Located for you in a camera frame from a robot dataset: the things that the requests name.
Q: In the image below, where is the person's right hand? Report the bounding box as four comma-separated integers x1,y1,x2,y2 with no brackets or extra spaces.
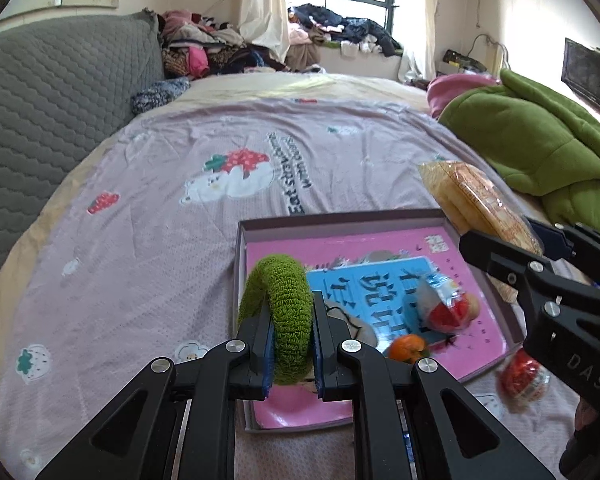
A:
573,395,600,433

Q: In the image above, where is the cream curtain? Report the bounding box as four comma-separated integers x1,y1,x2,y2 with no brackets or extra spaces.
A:
239,0,291,61
400,0,438,81

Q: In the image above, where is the white cable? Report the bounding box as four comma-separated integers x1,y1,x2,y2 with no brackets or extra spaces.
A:
471,34,509,77

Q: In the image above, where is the orange mandarin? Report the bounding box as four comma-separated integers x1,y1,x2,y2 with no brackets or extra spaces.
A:
387,335,431,363

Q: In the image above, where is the green fuzzy ring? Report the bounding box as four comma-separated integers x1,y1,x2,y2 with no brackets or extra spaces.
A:
237,255,315,386

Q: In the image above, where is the black television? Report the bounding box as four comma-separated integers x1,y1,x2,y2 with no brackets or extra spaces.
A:
561,37,600,126

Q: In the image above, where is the dark patterned cloth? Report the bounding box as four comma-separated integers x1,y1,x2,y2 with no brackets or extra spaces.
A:
131,78,191,115

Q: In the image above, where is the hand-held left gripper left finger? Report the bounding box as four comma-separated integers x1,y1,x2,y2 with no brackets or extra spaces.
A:
35,310,276,480

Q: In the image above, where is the grey quilted headboard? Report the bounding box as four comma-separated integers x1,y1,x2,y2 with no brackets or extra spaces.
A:
0,12,166,306

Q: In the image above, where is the beige mesh drawstring bag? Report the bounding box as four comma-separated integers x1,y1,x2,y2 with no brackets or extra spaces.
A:
325,305,381,350

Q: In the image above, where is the rice cracker packet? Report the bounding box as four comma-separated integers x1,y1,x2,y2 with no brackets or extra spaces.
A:
417,160,546,256

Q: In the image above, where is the pink and blue book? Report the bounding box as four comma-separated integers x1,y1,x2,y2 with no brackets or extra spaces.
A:
245,225,508,428

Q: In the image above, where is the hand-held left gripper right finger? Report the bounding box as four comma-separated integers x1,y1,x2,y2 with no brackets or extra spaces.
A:
312,291,556,480

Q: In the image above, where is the pile of colourful clothes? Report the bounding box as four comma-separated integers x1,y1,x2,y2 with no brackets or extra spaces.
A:
157,8,287,81

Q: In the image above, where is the dark shallow cardboard box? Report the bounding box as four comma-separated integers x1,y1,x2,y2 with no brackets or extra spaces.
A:
235,208,526,433

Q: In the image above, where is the red-white snack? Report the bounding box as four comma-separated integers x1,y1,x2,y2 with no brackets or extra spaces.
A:
497,347,551,413
417,275,473,333

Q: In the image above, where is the pile of dark clothes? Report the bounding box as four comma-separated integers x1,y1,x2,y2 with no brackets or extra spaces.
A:
287,3,403,59

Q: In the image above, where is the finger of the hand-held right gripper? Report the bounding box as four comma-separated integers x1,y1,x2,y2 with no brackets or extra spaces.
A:
458,230,600,311
525,217,600,293

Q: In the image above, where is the green fleece blanket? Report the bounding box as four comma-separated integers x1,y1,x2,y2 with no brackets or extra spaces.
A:
439,69,600,241

